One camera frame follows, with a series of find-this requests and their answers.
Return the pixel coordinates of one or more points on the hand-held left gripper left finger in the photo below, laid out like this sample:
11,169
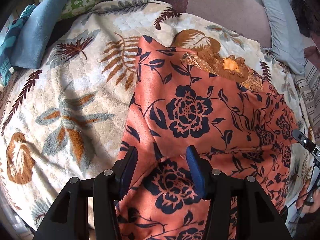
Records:
128,170

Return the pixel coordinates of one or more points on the striped floral bedsheet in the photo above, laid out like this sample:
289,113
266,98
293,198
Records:
310,97

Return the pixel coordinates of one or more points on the light blue cloth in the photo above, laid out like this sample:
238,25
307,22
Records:
37,35

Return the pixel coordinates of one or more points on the pale blue ruffled pillow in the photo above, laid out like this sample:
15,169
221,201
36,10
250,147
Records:
282,30

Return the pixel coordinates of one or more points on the dark furry cloth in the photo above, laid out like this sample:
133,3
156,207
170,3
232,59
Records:
307,17

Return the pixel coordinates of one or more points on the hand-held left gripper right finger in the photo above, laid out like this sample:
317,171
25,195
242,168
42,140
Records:
196,172

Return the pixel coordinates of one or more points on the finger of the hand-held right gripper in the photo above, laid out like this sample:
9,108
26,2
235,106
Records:
303,141

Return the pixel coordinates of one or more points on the cream leaf print blanket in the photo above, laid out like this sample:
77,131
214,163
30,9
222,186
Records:
75,105

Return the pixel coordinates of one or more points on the teal patterned cloth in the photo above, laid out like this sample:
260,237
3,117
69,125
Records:
10,42

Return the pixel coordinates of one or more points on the mauve headboard cushion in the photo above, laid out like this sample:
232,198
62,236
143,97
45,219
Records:
225,12

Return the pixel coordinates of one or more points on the orange floral shirt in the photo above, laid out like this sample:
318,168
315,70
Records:
190,110

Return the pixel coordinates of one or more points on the person's right hand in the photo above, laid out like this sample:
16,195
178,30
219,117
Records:
303,193

